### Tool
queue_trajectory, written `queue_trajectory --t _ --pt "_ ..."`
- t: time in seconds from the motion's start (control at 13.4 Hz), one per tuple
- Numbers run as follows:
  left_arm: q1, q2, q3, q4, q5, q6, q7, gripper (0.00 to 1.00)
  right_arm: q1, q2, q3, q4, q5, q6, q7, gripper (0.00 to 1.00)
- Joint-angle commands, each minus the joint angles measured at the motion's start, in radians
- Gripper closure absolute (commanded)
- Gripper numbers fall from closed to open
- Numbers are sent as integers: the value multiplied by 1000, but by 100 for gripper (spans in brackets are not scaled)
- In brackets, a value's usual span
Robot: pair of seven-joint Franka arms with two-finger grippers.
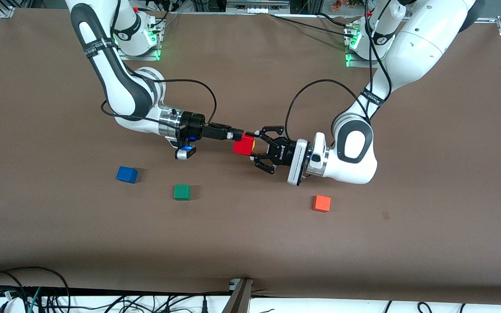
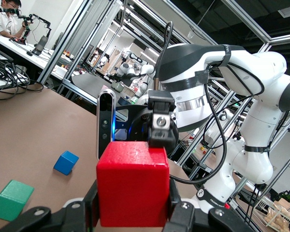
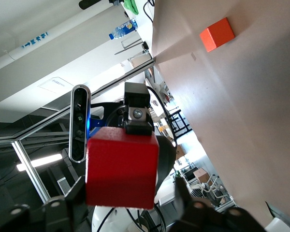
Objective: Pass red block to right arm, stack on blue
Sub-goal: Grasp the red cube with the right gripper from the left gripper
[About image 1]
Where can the blue wooden cube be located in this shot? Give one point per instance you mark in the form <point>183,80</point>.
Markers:
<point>126,174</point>

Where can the orange wooden cube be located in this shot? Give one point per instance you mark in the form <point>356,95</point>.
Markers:
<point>321,203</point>

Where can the brown paper table cover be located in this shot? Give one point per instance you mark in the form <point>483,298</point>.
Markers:
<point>250,243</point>

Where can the red wooden cube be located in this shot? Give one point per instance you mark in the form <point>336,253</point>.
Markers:
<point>244,144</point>

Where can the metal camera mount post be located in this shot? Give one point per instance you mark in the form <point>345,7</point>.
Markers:
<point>238,300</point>

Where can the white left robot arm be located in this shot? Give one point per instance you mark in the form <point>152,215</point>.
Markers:
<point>415,43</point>

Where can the yellow wooden cube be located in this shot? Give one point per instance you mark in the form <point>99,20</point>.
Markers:
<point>253,147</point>

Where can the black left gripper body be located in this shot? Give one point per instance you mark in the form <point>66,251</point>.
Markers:
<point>282,151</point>

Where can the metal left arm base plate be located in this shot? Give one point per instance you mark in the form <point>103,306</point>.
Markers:
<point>349,54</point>

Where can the green wooden cube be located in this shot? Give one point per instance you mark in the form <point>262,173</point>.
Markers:
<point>182,192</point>

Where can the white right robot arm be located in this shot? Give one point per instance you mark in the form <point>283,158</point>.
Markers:
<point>115,78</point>

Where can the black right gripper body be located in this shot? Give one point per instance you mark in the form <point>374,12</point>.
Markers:
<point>193,124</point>

